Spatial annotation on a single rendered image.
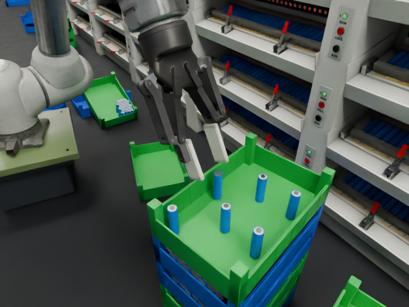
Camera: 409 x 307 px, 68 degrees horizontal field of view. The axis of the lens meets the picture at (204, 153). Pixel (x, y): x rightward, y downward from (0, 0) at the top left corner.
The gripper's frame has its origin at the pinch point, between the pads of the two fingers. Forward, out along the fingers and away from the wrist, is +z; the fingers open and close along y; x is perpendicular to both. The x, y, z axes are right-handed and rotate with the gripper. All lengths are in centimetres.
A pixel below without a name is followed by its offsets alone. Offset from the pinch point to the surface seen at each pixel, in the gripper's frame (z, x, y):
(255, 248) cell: 16.5, 6.3, 1.4
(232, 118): 18, -58, -67
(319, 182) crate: 15.1, 8.0, -18.4
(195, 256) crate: 12.9, 1.7, 9.6
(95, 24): -56, -196, -95
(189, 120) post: 17, -86, -66
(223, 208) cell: 10.1, 0.8, 0.6
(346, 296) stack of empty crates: 36.2, 12.6, -11.7
